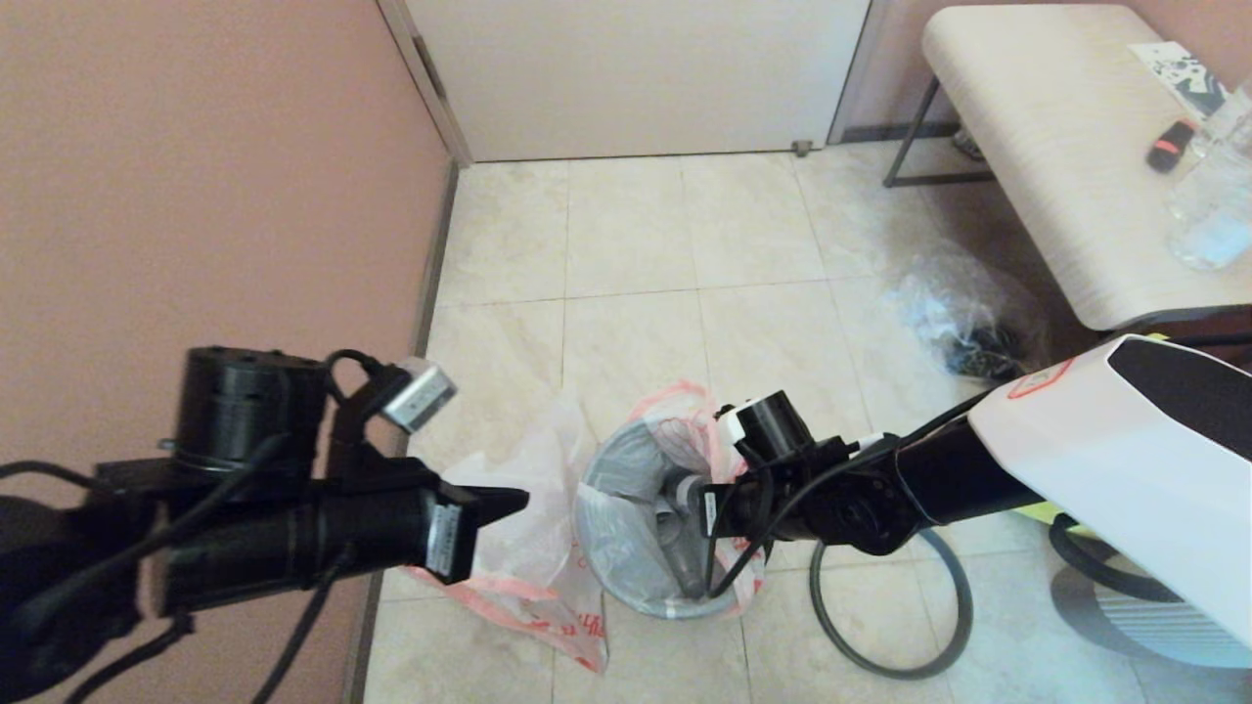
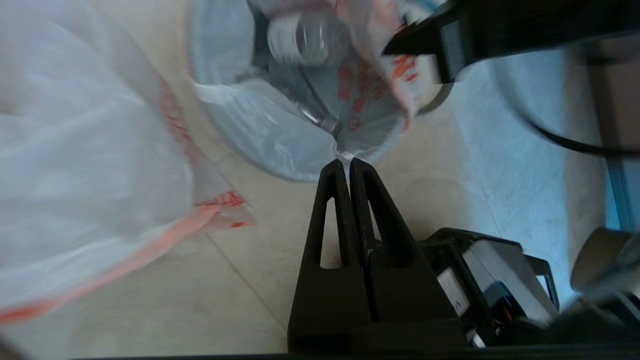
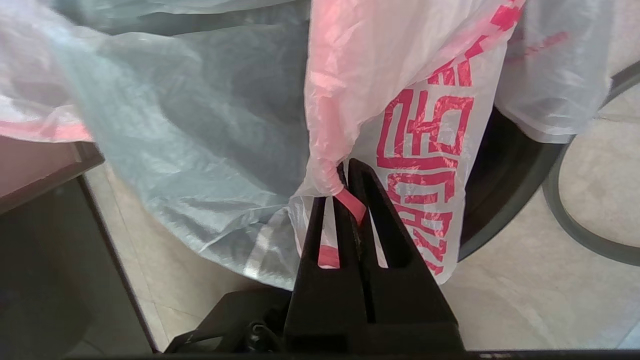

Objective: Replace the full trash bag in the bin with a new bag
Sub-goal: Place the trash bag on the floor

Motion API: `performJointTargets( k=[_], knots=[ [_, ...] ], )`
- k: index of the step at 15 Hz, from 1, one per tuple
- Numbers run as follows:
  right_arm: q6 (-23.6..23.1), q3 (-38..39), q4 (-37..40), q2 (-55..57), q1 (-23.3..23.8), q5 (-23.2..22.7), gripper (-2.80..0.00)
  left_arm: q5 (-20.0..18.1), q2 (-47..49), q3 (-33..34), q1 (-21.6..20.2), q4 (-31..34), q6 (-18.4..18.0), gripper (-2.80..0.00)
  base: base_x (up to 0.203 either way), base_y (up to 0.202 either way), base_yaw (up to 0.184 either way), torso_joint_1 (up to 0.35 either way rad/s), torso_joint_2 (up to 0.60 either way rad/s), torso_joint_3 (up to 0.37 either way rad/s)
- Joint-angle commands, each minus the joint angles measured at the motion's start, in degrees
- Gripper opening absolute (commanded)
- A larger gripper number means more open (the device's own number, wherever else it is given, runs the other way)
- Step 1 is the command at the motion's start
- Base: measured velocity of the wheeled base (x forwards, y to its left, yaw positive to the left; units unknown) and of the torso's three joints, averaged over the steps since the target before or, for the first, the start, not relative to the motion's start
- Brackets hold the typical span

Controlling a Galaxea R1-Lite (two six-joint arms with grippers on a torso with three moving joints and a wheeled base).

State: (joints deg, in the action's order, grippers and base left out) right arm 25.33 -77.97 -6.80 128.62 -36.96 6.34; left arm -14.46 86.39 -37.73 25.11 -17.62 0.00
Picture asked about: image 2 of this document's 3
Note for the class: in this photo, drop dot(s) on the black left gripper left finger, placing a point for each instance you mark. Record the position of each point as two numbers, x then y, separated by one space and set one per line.
330 300

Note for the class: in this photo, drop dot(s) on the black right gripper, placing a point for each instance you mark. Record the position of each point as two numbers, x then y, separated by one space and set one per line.
525 25

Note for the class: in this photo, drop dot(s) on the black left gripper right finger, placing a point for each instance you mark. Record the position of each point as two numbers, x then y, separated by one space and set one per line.
410 300

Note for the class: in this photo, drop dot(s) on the white plastic bag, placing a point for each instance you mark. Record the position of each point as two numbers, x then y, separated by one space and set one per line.
280 130

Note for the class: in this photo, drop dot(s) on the black round trash bin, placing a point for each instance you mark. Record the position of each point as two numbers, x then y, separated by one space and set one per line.
259 55

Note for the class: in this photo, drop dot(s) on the crumpled white red-print bag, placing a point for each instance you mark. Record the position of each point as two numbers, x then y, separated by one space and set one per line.
75 150

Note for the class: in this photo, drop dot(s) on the clear empty plastic bottle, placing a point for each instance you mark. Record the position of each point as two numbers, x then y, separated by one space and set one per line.
305 37

